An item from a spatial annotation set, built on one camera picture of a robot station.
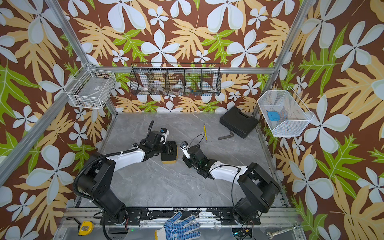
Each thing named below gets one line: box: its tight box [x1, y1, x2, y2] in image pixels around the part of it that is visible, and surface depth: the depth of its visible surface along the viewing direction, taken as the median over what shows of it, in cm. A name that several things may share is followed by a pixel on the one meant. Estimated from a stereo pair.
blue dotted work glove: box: [155, 211, 201, 240], surface depth 72 cm
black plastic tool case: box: [219, 106, 259, 139], surface depth 111 cm
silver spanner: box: [265, 224, 301, 240], surface depth 72 cm
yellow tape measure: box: [78, 221, 94, 236], surface depth 71 cm
